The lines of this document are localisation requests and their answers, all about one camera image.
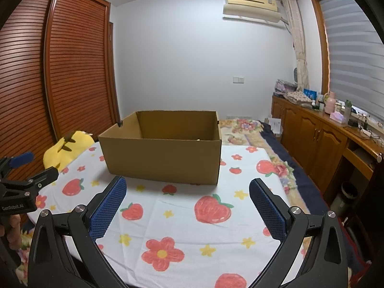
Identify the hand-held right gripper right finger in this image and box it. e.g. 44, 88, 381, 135
249, 178, 350, 288

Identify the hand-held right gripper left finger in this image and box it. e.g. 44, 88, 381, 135
28, 175, 128, 288

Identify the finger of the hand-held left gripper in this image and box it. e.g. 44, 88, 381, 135
0, 166, 59, 193
0, 151, 34, 178

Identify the brown cardboard box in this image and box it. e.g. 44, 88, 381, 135
98, 110, 222, 186

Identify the person's left hand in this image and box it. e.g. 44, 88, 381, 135
6, 214, 21, 246

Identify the yellow plush pillow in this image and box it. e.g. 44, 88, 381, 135
43, 130, 94, 173

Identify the dark blue quilt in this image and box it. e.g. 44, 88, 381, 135
259, 121, 369, 276

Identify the white strawberry printed blanket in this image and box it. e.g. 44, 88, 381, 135
27, 142, 309, 288

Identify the grey trash bin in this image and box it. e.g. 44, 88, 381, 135
331, 181, 359, 213

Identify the white paper bag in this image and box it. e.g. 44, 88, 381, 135
267, 117, 282, 135

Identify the long wooden cabinet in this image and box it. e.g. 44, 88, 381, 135
271, 94, 384, 195

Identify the brown louvered wooden wardrobe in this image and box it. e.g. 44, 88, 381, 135
0, 0, 122, 183

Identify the floral fabric bag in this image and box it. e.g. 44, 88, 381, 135
283, 91, 314, 104

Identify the folded purple cloth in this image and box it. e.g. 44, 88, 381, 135
274, 79, 297, 95

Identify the pink thermos jug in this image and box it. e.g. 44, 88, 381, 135
323, 91, 336, 114

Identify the beige patterned curtain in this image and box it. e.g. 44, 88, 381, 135
281, 0, 309, 92

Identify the grey striped window blind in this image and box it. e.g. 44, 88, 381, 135
318, 0, 384, 126

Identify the white power strip with cables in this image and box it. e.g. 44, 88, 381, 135
348, 115, 384, 140

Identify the wooden window frame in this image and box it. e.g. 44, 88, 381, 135
309, 0, 332, 95

